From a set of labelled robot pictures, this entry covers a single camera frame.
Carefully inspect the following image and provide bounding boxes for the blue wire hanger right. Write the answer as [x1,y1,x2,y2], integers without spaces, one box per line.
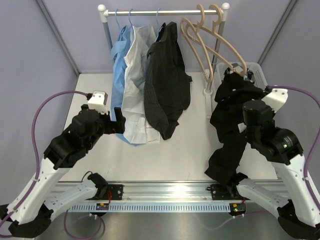
[156,8,161,33]

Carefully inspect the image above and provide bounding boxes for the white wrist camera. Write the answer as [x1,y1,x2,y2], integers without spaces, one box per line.
[261,88,288,114]
[87,90,108,114]

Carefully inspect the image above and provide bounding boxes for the blue wire hanger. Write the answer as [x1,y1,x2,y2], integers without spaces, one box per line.
[128,8,133,29]
[156,8,161,33]
[114,8,122,34]

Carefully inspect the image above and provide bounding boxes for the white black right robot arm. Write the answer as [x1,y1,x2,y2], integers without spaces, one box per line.
[226,100,320,240]

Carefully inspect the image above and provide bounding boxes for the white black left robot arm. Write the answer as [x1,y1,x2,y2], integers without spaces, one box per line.
[0,104,126,239]

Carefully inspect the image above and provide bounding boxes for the blue wire hanger left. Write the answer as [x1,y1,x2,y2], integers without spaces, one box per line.
[114,8,122,34]

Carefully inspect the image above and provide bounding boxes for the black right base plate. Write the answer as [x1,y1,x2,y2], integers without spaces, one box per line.
[206,183,248,201]

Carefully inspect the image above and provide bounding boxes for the wooden hanger of checkered shirt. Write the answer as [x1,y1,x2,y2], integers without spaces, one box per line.
[180,2,247,83]

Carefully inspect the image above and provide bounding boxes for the white plastic basket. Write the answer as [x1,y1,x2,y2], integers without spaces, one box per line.
[213,62,268,90]

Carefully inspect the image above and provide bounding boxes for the white slotted cable duct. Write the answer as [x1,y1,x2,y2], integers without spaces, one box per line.
[69,202,231,213]

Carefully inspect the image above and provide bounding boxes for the wooden hanger of black shirt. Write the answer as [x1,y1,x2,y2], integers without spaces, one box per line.
[180,4,214,84]

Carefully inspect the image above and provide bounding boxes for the black shirt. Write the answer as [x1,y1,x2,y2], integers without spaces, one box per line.
[204,72,267,187]

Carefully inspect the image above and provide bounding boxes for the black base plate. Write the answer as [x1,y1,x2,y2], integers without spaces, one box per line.
[206,183,248,201]
[98,184,124,201]

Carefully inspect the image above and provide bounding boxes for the light blue shirt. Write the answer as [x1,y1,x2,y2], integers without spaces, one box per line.
[109,25,133,141]

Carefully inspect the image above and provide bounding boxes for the dark pinstriped shirt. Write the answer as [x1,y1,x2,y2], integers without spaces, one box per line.
[144,21,192,140]

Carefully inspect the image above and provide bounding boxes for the aluminium mounting rail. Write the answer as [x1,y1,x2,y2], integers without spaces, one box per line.
[49,180,290,203]

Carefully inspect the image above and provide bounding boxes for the white shirt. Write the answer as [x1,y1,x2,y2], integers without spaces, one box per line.
[121,25,160,145]

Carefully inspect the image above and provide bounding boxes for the blue wire hanger middle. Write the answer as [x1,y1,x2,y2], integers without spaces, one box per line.
[128,8,133,29]

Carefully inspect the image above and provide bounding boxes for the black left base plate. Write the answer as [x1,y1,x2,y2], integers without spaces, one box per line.
[98,184,124,201]

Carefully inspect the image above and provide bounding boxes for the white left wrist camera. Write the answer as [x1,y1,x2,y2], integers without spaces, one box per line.
[87,90,108,114]

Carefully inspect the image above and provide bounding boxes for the metal clothes rack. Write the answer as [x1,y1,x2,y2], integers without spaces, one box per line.
[97,4,225,119]

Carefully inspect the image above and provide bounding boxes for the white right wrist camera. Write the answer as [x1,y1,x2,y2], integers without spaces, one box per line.
[261,88,288,114]

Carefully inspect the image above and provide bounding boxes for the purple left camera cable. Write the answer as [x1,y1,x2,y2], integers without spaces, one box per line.
[0,91,91,238]

